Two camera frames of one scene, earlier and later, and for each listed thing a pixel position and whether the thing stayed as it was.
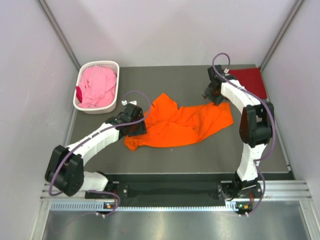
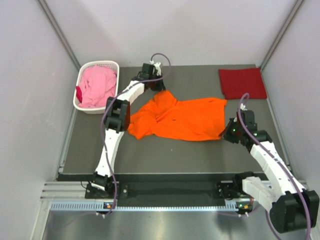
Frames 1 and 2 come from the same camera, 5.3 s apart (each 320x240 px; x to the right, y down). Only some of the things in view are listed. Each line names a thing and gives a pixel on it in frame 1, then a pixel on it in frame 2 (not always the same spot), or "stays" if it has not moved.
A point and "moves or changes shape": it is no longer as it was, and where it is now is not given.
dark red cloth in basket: [79, 93] stays
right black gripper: [216, 101] -> [225, 134]
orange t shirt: [167, 124] moves or changes shape
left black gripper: [141, 130] -> [160, 86]
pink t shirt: [97, 84] stays
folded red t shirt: [252, 80] stays
